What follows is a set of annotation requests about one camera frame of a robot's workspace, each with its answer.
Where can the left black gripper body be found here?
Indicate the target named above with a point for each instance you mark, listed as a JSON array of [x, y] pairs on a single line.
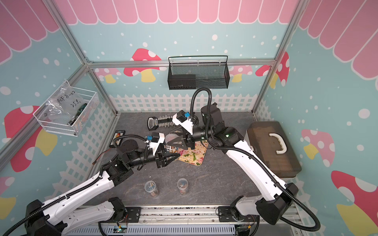
[[158, 156]]

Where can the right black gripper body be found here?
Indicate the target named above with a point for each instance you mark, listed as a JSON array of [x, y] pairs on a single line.
[[190, 141]]

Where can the clear candy jar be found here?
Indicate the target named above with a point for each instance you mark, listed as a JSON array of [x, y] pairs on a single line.
[[182, 185], [169, 138], [151, 188]]

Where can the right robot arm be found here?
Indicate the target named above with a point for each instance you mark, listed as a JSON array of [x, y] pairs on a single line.
[[204, 123]]

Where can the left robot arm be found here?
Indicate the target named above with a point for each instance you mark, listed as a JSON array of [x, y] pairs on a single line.
[[58, 216]]

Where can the floral rectangular tray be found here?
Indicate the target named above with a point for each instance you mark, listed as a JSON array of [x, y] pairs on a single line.
[[194, 156]]

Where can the black box in basket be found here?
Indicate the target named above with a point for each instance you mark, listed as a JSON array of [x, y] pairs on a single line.
[[182, 81]]

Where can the brown plastic toolbox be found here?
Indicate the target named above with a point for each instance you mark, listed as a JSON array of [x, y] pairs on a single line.
[[270, 143]]

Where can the green tool in basket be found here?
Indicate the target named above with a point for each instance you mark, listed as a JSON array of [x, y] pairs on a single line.
[[76, 116]]

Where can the clear plastic zip bag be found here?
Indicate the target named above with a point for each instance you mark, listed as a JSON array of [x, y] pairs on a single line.
[[63, 103]]

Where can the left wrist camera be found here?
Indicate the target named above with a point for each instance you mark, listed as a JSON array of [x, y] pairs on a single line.
[[154, 140]]

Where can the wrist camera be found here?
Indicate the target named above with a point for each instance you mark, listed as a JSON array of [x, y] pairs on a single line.
[[184, 120], [154, 140]]

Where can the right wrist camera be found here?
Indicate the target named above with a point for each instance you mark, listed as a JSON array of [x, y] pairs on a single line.
[[184, 120]]

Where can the black socket holder rail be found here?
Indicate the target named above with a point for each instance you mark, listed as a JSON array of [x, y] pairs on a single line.
[[154, 123]]

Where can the black wire mesh basket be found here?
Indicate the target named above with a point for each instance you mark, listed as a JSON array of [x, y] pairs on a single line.
[[210, 71]]

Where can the white wire basket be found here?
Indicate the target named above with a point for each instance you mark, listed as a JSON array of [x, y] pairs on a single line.
[[60, 126]]

